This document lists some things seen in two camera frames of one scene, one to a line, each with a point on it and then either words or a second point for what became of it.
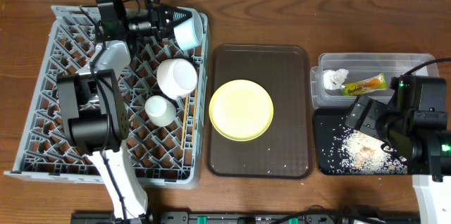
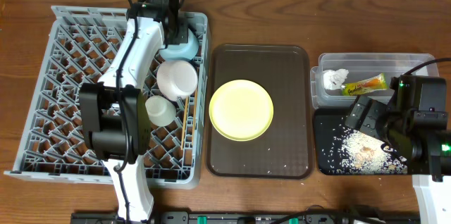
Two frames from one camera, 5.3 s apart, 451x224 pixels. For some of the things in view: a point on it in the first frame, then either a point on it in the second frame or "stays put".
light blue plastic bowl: (189, 33) -> (186, 51)
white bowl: (177, 77) stays put
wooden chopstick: (184, 122) stays put
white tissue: (334, 79) stays put
